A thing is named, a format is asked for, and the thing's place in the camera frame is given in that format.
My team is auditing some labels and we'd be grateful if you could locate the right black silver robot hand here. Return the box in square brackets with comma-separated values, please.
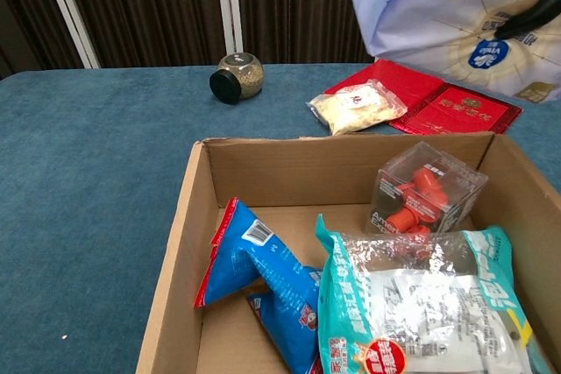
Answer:
[494, 0, 561, 41]

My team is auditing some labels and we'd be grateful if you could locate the pale blue tissue pack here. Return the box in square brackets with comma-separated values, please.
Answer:
[349, 0, 561, 104]

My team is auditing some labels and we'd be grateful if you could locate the clear box with red item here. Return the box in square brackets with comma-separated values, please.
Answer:
[364, 140, 490, 243]

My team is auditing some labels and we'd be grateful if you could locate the teal plastic snack bag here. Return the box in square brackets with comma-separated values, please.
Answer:
[315, 214, 547, 374]

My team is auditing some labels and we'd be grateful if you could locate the blue red snack bag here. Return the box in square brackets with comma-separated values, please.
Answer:
[194, 196, 325, 374]

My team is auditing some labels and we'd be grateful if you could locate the open brown cardboard box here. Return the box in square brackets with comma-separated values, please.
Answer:
[134, 131, 561, 374]

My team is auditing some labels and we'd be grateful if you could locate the red gold certificate folder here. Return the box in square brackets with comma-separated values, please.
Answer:
[387, 82, 524, 136]

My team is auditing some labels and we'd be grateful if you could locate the plain red paper envelope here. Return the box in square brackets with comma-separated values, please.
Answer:
[323, 58, 446, 106]

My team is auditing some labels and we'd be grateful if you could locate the clear bag of beige grains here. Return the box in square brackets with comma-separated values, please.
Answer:
[306, 78, 408, 137]

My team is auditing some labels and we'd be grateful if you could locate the dark brown partition panel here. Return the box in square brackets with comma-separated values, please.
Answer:
[236, 0, 373, 64]
[0, 0, 84, 77]
[59, 0, 227, 69]

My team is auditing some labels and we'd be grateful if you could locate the round glass jar black lid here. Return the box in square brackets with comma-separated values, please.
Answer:
[209, 53, 265, 105]

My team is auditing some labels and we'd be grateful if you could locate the blue felt table cloth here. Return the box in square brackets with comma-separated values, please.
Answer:
[0, 60, 561, 374]

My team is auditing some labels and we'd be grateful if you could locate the white partition frame post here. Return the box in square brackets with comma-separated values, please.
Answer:
[213, 0, 245, 56]
[36, 0, 101, 69]

